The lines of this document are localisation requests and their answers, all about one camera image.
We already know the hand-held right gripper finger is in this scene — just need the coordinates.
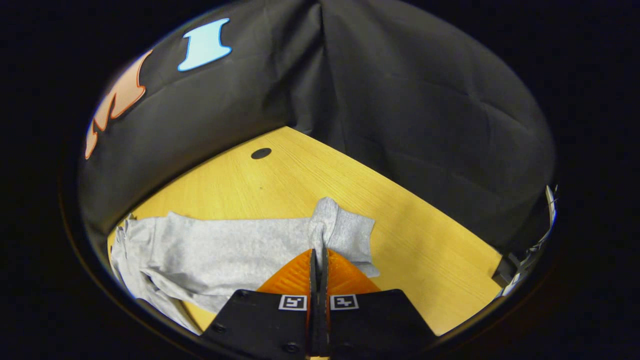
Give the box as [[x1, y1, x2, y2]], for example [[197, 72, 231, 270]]
[[320, 247, 437, 359], [200, 248, 318, 359]]

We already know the grey zip sweatshirt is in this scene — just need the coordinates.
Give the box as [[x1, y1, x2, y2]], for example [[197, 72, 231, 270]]
[[109, 196, 381, 335]]

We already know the black backdrop cloth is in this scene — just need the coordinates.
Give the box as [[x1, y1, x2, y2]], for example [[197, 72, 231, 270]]
[[77, 0, 557, 257]]

